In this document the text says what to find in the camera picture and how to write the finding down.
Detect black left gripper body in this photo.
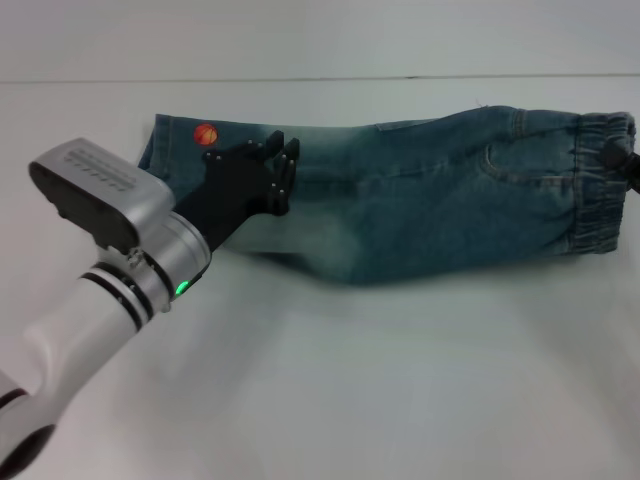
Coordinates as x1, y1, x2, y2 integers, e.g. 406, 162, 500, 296
172, 142, 276, 251

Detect blue denim shorts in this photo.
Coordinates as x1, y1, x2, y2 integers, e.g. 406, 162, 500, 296
137, 104, 636, 287

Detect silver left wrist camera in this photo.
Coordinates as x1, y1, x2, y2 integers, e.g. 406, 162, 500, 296
27, 137, 176, 256

